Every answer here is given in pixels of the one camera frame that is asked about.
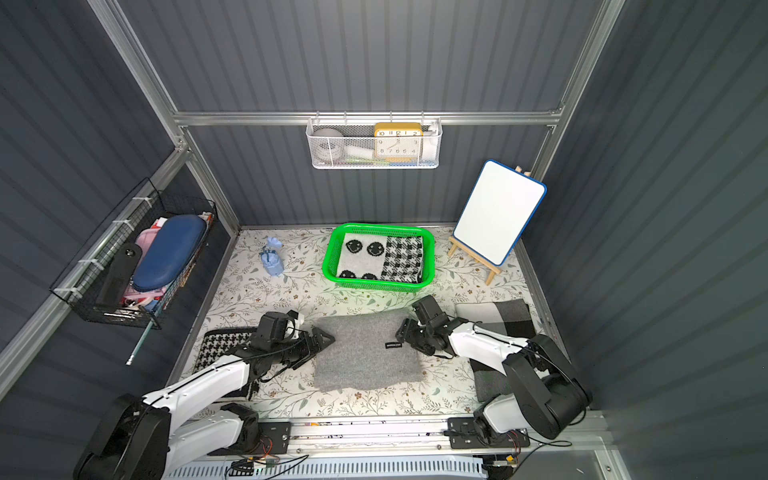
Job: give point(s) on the green plastic basket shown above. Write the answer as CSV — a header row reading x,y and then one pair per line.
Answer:
x,y
333,253

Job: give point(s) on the light blue small bottle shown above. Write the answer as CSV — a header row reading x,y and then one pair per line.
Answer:
x,y
269,256

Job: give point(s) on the blue framed whiteboard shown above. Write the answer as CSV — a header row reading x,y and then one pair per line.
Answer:
x,y
498,211

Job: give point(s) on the black remote handle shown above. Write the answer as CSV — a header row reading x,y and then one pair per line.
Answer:
x,y
119,275

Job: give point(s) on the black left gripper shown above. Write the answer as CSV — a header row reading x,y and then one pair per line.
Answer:
x,y
306,344

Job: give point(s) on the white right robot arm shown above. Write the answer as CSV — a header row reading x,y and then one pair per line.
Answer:
x,y
546,395

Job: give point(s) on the grey black checked scarf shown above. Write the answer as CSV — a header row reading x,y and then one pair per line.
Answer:
x,y
511,318

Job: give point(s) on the white wire wall basket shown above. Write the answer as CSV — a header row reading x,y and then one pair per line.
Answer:
x,y
345,145

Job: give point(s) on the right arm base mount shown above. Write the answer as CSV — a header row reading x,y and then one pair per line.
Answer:
x,y
463,435

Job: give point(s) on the grey fuzzy scarf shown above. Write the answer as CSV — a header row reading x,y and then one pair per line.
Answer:
x,y
365,354

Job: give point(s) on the smiley houndstooth white scarf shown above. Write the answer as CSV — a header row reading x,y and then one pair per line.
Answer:
x,y
381,258

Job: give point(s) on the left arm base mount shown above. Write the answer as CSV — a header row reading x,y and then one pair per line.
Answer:
x,y
270,438

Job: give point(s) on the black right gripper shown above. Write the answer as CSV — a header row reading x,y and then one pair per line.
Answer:
x,y
414,335

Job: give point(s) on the white tape roll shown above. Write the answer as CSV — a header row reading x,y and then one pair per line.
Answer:
x,y
327,145

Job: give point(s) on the wooden easel stand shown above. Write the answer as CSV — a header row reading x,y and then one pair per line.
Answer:
x,y
474,255

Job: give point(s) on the small houndstooth folded scarf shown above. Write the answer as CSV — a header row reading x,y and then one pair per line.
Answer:
x,y
222,342

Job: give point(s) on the yellow alarm clock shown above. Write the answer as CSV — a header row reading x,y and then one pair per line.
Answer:
x,y
398,141

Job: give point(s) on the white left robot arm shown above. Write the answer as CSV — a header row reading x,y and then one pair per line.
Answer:
x,y
149,436

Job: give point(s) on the blue oval case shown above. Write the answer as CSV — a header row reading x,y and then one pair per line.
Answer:
x,y
167,246

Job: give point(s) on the black wire side basket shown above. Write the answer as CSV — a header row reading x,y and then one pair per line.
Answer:
x,y
80,287

